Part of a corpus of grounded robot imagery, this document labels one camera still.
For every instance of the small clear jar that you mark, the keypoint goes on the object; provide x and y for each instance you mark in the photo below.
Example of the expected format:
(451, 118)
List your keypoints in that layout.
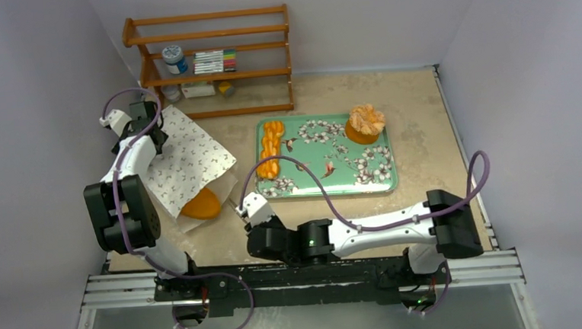
(172, 93)

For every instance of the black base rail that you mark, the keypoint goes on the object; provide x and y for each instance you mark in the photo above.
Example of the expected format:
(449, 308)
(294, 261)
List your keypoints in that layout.
(223, 289)

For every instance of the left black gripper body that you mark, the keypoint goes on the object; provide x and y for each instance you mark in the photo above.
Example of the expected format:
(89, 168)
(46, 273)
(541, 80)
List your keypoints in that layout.
(115, 149)

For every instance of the blue lidded jar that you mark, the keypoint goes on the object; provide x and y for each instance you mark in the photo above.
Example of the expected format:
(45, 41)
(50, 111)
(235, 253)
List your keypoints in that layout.
(174, 59)

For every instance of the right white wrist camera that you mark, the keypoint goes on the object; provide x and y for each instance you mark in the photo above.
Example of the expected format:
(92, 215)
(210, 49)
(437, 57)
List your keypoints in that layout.
(254, 210)

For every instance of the white small box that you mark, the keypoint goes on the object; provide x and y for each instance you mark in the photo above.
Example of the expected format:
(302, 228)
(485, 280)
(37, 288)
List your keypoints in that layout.
(198, 89)

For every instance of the wooden shelf rack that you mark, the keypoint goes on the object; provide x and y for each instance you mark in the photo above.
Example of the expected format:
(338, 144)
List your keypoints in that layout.
(149, 76)

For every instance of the yellow grey sharpener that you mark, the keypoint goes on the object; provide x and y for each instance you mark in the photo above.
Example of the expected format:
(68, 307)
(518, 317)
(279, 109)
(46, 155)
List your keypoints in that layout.
(226, 89)

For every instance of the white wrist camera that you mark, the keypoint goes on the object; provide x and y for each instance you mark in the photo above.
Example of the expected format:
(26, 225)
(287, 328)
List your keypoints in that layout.
(116, 120)
(254, 210)

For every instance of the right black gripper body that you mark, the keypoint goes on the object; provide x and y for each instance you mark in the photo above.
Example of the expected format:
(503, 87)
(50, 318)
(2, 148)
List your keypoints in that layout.
(263, 236)

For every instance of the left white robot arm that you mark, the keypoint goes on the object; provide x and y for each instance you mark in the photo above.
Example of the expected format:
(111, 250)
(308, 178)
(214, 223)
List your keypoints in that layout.
(120, 208)

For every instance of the green floral tray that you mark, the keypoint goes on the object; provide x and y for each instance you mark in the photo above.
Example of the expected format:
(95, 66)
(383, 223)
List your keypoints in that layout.
(344, 167)

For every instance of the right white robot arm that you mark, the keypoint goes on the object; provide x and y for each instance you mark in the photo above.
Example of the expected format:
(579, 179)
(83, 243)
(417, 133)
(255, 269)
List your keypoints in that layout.
(438, 229)

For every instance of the orange braided fake bread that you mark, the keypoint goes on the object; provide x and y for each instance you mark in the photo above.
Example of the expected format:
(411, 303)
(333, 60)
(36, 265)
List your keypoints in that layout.
(272, 134)

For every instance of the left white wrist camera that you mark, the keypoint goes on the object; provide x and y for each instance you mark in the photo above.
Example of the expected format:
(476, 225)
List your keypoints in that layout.
(116, 120)

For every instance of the white patterned paper bag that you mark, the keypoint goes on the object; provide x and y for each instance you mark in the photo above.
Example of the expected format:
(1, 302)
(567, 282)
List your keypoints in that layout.
(191, 160)

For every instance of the pack of coloured markers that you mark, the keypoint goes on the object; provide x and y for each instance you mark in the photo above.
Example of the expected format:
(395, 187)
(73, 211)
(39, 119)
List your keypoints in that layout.
(214, 61)

